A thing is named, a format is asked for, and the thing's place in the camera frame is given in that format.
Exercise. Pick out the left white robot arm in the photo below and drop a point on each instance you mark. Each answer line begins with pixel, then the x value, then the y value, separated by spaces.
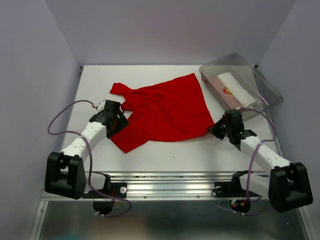
pixel 65 173

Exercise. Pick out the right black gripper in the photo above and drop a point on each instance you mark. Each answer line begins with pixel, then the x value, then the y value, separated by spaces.
pixel 214 128

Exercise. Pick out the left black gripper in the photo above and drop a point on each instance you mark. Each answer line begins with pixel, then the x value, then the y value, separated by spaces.
pixel 122 122

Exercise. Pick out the rolled pink t-shirt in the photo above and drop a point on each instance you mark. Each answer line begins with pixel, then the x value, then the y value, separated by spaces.
pixel 224 93

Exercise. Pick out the clear plastic bin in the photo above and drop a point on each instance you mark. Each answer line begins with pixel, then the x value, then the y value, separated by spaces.
pixel 248 77

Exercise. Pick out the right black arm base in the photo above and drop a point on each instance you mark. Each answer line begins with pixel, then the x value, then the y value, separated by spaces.
pixel 232 188

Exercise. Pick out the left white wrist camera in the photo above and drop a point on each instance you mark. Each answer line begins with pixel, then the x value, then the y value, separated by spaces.
pixel 99 105

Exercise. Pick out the red t-shirt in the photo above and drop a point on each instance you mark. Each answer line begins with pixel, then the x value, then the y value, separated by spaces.
pixel 170 111

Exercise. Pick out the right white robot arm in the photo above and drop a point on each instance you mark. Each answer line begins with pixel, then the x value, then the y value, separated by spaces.
pixel 283 183

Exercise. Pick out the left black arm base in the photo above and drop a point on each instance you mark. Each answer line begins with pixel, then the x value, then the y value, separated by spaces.
pixel 102 182

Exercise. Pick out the aluminium mounting rail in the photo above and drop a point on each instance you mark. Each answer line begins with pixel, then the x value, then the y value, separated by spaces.
pixel 170 186

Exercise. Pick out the rolled white t-shirt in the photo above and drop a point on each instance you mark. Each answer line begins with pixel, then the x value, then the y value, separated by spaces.
pixel 245 99

